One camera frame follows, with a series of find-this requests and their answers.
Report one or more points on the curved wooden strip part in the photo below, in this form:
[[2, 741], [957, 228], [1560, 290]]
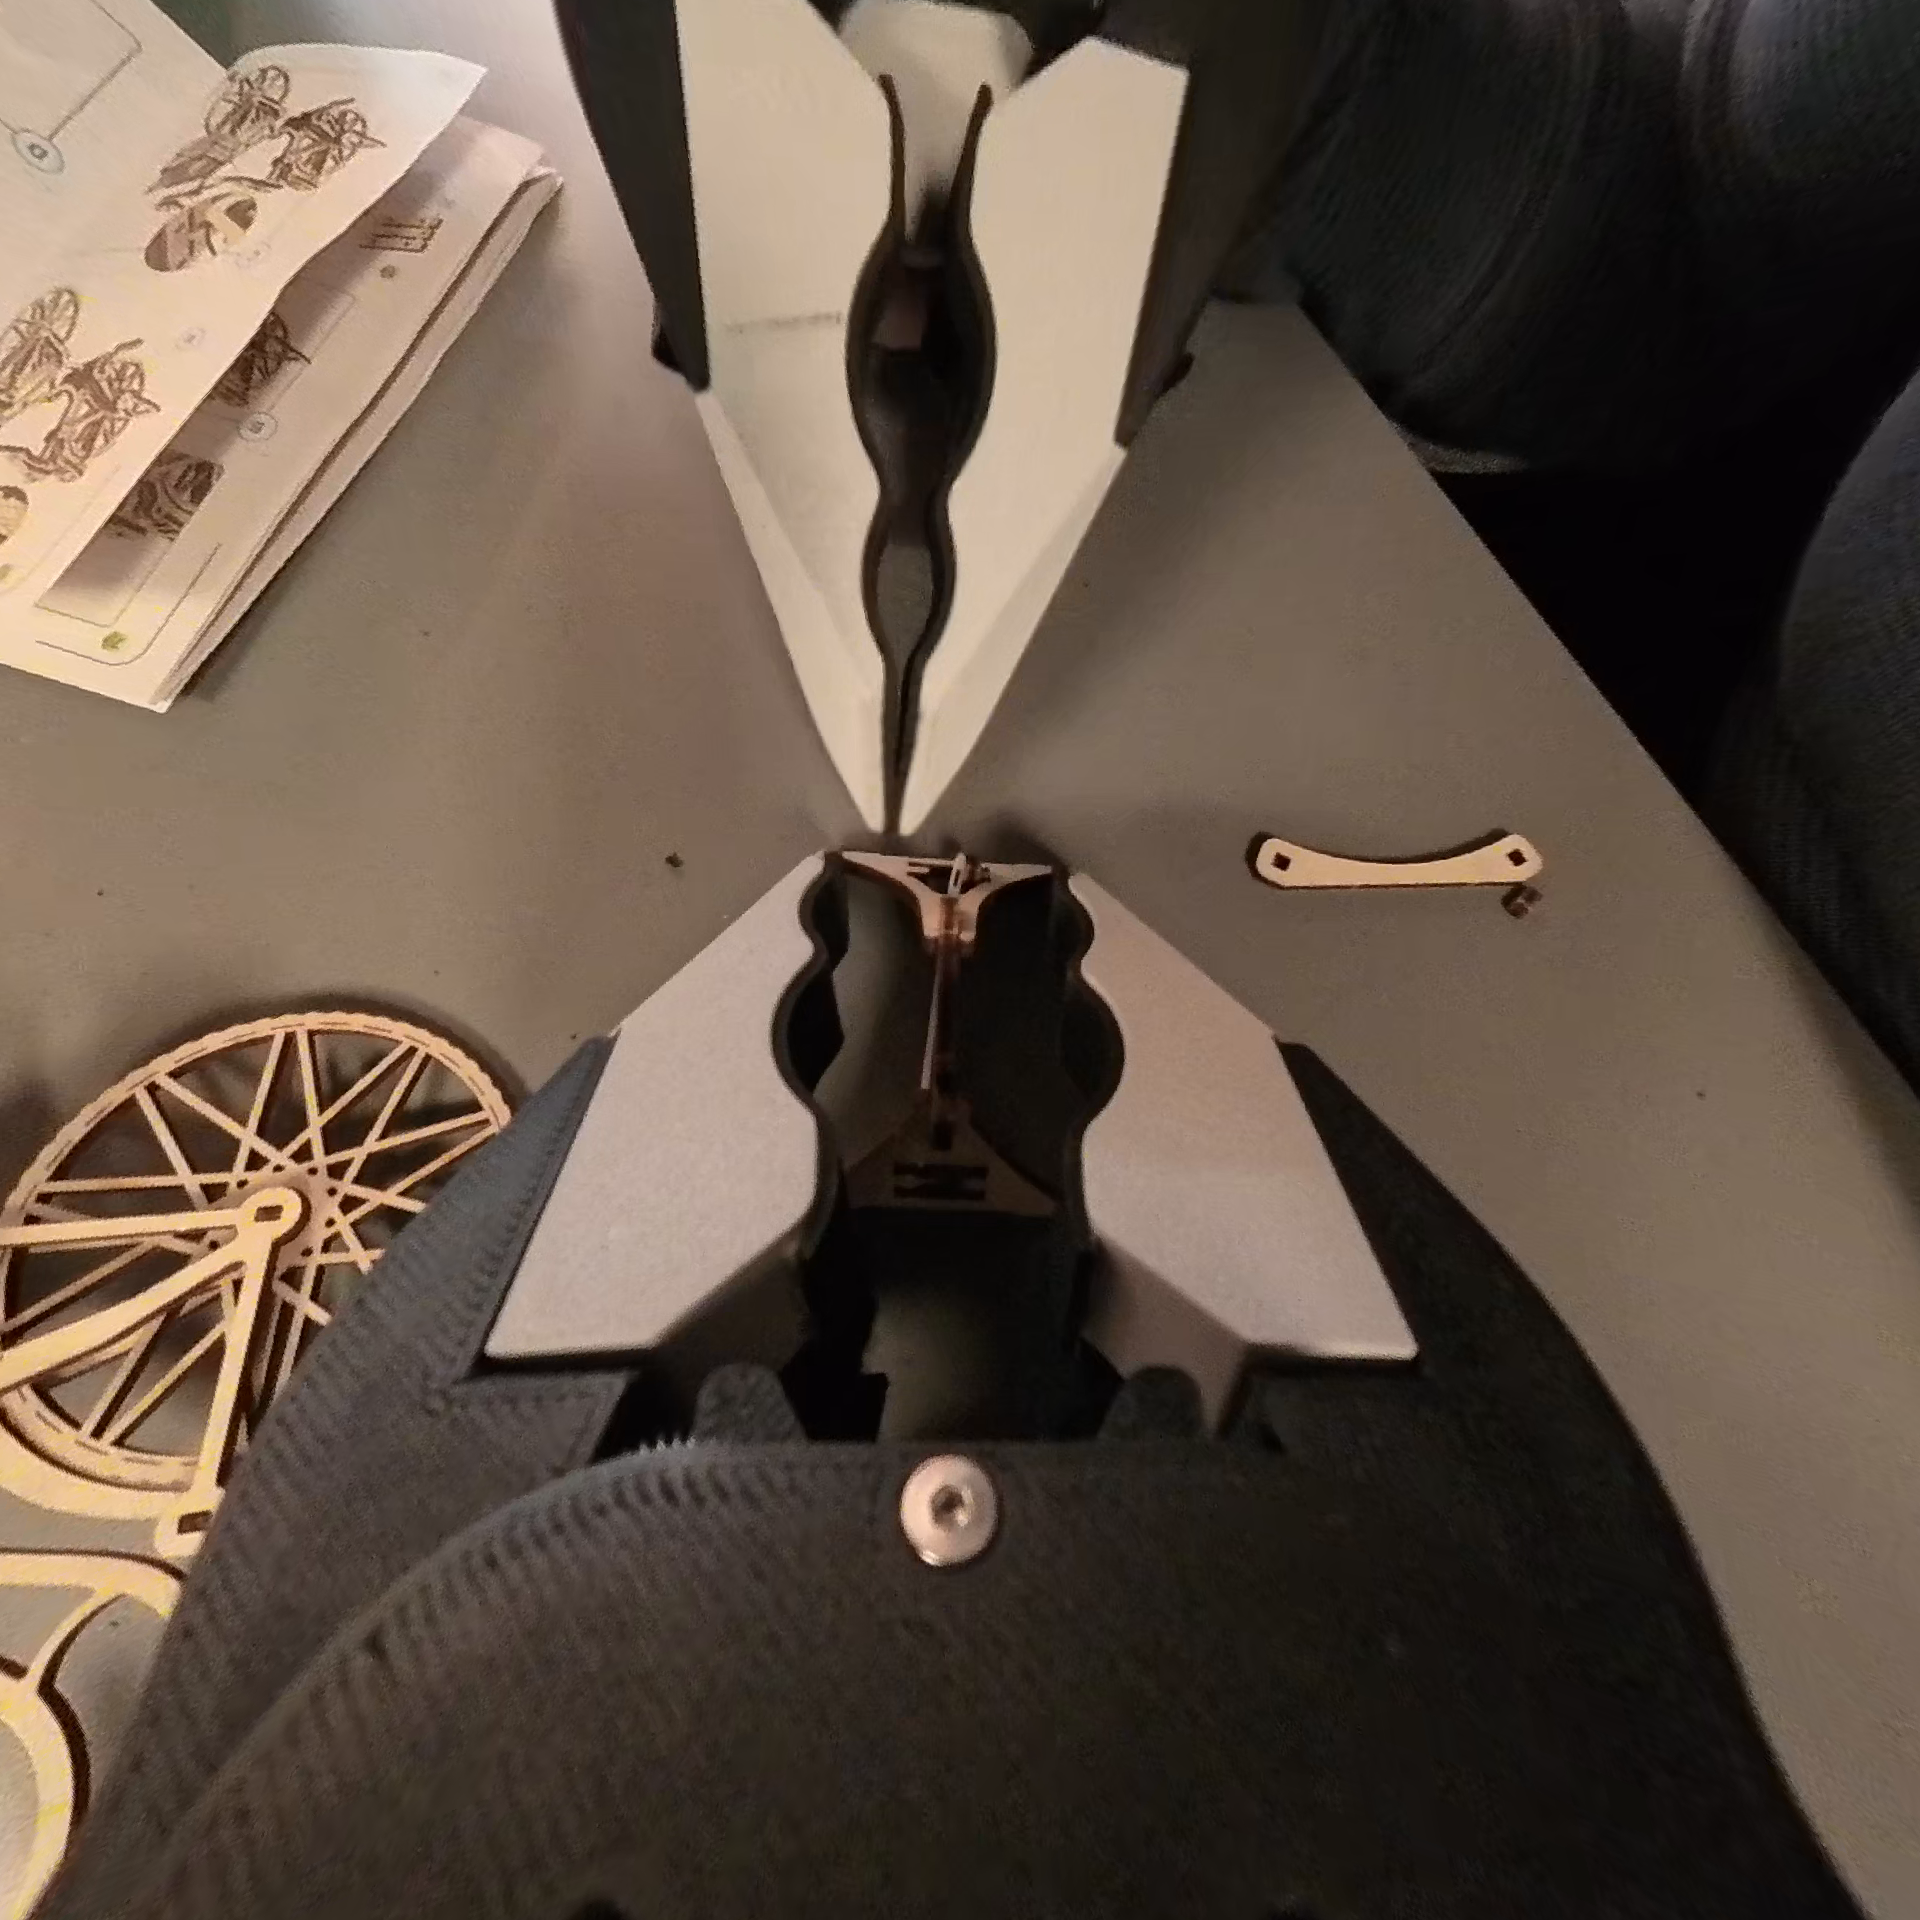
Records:
[[1389, 875]]

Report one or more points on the wooden bicycle model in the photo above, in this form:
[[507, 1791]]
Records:
[[271, 1212]]

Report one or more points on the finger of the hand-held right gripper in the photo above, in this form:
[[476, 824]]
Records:
[[781, 225], [1067, 300]]

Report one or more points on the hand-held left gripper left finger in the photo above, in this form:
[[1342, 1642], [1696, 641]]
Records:
[[675, 1170]]

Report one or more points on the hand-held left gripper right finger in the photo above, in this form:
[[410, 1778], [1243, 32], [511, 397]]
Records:
[[1231, 1201]]

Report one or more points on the person's torso in knit sweater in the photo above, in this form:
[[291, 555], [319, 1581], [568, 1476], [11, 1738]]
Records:
[[1861, 721]]

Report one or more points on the paper instruction booklet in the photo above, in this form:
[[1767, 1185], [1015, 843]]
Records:
[[150, 451]]

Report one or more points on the wooden model stand assembly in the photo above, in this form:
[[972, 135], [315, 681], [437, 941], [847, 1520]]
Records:
[[949, 915]]

